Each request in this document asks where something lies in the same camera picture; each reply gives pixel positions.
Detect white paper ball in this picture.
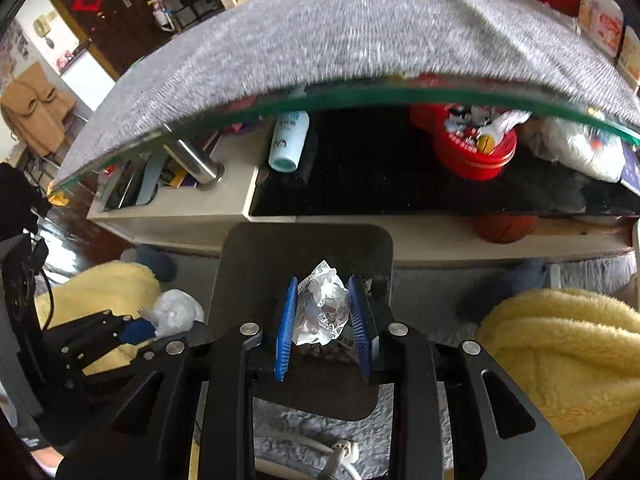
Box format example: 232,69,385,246
292,260,350,346

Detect clear plastic wrap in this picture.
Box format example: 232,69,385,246
140,289,204,338

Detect black trash bin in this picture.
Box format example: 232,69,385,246
208,223,394,422

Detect person's left hand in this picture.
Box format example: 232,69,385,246
30,446,64,479

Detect orange basketball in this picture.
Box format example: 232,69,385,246
473,214,538,244

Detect white tube bottle under table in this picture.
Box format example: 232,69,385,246
268,112,309,174

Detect red round tin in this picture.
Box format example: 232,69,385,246
409,103,518,181

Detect yellow fleece trousers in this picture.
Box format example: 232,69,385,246
476,289,639,477

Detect tan coat on chair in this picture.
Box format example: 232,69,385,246
1,62,77,157

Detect grey woven table cloth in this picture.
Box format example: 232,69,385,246
54,0,639,188

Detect dark brown door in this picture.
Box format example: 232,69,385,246
51,0,171,79

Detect white cream bottle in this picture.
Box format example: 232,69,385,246
617,25,640,84

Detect white pink lotion bottle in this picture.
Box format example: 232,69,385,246
589,0,624,58

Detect white yellow lotion bottle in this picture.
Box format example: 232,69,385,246
578,0,593,34

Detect white power cable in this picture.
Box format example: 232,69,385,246
254,429,362,480

